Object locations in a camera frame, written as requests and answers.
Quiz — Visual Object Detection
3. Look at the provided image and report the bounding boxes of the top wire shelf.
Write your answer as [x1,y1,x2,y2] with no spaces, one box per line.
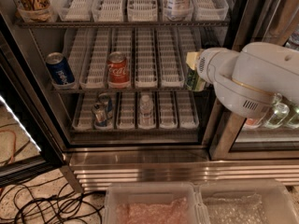
[14,20,230,29]

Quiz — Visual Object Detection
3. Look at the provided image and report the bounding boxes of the black floor cables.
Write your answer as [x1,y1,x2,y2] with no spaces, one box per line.
[0,175,104,224]

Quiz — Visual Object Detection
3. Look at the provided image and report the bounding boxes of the middle wire shelf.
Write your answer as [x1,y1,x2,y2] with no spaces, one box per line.
[50,83,211,95]

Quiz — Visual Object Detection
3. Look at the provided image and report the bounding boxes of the clear plastic water bottle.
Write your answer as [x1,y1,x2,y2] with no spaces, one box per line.
[140,94,153,127]

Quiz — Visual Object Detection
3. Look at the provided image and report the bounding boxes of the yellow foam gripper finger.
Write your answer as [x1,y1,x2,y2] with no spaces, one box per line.
[186,49,203,70]

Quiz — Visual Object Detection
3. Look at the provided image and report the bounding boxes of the blue Pepsi can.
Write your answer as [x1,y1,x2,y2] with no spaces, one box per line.
[46,52,75,85]

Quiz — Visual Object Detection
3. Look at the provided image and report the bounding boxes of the clear bin with pink wrap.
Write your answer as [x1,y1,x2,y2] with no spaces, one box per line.
[103,182,210,224]

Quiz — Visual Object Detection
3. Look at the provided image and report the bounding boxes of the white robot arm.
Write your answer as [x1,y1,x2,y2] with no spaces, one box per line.
[186,42,299,119]

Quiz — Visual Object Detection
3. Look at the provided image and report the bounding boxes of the green soda can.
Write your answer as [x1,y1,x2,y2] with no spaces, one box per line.
[186,68,206,91]

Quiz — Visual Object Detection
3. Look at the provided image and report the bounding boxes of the blue silver energy can front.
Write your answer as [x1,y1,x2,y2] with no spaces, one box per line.
[92,103,107,127]

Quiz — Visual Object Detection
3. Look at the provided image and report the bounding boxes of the orange floor cable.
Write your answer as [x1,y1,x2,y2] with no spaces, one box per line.
[0,128,17,166]

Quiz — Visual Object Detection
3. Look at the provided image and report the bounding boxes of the stainless steel fridge body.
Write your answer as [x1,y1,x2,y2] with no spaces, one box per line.
[0,0,298,192]

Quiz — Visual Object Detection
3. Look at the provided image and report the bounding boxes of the blue silver energy can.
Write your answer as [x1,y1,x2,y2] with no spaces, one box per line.
[92,103,107,127]
[98,93,113,119]

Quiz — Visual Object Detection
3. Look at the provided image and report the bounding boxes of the open fridge glass door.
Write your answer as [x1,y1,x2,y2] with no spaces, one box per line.
[0,16,64,188]

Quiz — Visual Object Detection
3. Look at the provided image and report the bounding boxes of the red Coca-Cola can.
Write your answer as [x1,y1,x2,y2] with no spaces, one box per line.
[107,51,129,84]

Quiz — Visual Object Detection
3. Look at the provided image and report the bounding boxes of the blue silver energy can rear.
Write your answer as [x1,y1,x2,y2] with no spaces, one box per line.
[98,93,113,119]

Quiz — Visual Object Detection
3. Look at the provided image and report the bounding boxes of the wire shelf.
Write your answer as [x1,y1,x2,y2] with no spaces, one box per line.
[14,20,230,29]
[50,83,211,95]
[70,127,198,133]

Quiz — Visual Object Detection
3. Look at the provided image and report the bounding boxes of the bottom wire shelf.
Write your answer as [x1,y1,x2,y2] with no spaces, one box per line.
[70,127,198,133]

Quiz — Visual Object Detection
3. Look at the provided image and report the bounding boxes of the clear bin with bubble wrap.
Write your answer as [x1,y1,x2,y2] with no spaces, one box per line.
[199,179,299,224]

